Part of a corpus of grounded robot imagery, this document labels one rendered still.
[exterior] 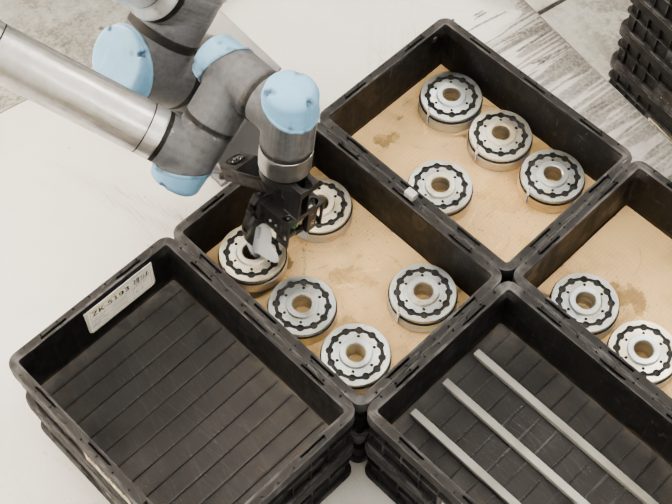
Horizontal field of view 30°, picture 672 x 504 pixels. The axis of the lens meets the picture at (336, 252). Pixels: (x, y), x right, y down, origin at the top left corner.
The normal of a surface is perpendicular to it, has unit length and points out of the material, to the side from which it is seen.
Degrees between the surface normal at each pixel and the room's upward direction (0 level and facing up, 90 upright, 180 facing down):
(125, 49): 50
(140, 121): 39
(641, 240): 0
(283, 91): 7
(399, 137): 0
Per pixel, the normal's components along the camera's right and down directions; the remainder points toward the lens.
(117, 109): 0.34, 0.07
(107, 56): -0.58, 0.10
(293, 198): -0.70, 0.54
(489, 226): 0.00, -0.51
